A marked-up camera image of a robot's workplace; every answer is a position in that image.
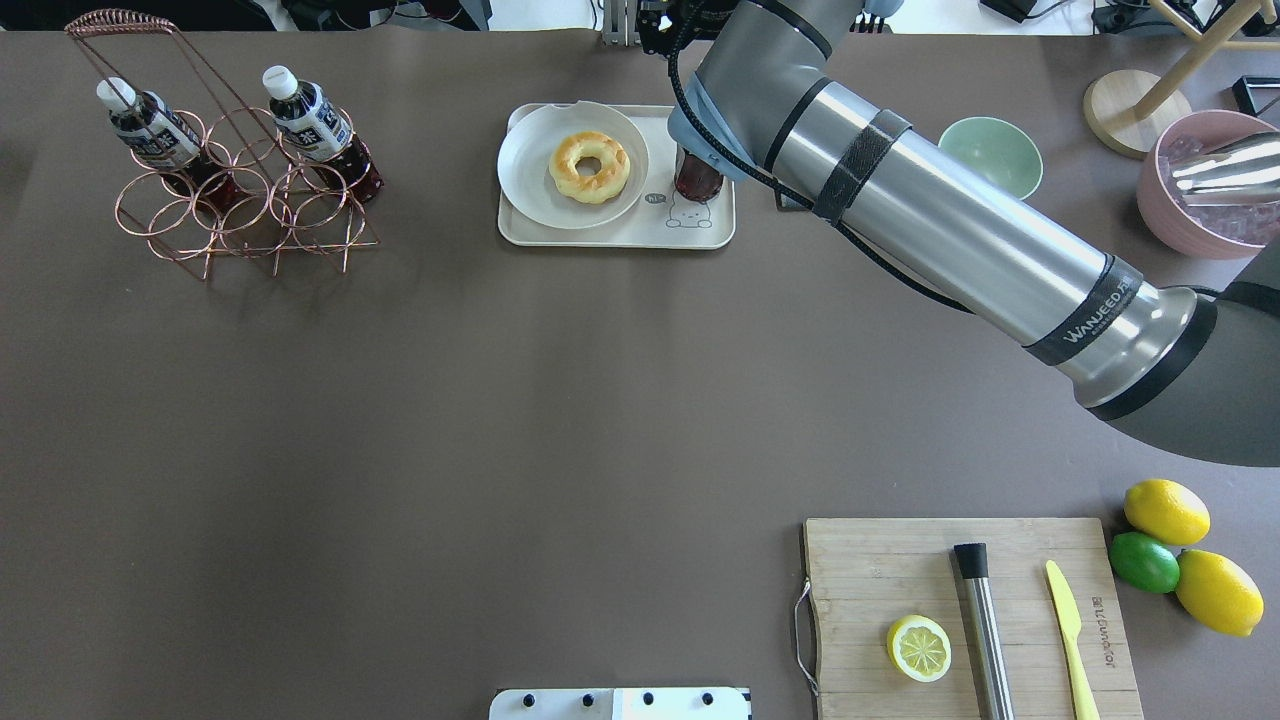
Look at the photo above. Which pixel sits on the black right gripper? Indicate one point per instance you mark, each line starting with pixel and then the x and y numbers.
pixel 657 27

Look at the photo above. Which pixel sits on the tea bottle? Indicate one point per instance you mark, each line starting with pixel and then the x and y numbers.
pixel 696 180
pixel 163 141
pixel 321 134

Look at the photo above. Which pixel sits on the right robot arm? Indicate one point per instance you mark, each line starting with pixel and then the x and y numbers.
pixel 1190 372

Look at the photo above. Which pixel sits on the cream serving tray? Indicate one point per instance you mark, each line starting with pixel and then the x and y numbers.
pixel 660 219

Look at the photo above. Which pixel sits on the glazed donut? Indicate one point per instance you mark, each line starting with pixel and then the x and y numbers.
pixel 589 167

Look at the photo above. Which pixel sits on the white round plate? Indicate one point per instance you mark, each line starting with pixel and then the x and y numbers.
pixel 523 156

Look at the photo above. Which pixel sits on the grey folded cloth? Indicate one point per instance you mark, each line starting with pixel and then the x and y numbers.
pixel 789 199

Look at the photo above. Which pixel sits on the mint green bowl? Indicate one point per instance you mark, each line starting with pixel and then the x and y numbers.
pixel 998 151

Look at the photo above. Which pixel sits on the pink bowl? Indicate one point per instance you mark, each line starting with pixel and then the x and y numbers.
pixel 1210 128

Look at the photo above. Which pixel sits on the wooden cutting board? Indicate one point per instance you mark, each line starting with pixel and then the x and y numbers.
pixel 867 573

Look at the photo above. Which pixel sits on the metal ice scoop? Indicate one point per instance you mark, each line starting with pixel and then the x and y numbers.
pixel 1242 172

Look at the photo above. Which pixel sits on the clear ice cubes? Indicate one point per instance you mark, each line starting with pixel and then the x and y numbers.
pixel 1253 224

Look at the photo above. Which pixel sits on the lemon half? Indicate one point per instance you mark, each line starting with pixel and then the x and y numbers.
pixel 919 648

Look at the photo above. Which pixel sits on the yellow lemon far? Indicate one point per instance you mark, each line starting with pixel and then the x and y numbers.
pixel 1167 511

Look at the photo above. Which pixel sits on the yellow lemon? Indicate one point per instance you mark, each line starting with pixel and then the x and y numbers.
pixel 1218 593
pixel 1167 511

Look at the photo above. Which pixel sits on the green lime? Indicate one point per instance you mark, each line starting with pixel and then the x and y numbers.
pixel 1143 562

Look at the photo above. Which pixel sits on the yellow lemon near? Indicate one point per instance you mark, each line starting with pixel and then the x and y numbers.
pixel 1218 593

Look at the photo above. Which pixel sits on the yellow plastic knife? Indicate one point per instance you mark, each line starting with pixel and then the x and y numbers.
pixel 1070 625

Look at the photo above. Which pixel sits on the aluminium frame post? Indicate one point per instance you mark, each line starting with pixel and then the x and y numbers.
pixel 620 23

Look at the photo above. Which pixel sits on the copper wire bottle rack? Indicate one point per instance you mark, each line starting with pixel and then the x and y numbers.
pixel 286 211

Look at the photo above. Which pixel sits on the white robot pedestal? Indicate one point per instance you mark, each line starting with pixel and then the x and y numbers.
pixel 654 702

